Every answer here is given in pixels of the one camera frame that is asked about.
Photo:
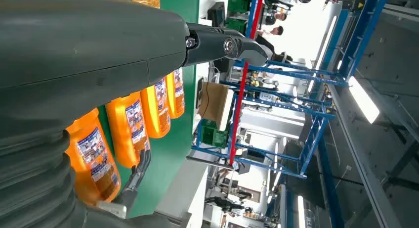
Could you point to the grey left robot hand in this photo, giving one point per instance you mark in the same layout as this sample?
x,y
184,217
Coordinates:
x,y
82,39

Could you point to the orange detergent bottle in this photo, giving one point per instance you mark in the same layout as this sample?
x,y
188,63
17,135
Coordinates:
x,y
175,95
157,112
127,128
95,161

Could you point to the brown cardboard box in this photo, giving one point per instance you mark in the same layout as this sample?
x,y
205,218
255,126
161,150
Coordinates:
x,y
212,102

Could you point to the green plastic crate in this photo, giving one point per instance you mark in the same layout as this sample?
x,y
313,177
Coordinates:
x,y
237,3
212,136
235,25

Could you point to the white foam sheet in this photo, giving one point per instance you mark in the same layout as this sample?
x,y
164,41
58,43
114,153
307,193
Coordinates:
x,y
226,110

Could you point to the red pole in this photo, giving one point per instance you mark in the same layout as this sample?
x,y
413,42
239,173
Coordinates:
x,y
242,89

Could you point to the person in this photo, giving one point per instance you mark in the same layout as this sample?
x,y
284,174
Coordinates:
x,y
280,16
278,31
266,44

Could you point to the ceiling light panel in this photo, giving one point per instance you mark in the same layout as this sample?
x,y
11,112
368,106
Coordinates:
x,y
327,39
363,100

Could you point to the blue steel rack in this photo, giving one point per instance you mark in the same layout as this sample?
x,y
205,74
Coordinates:
x,y
312,138

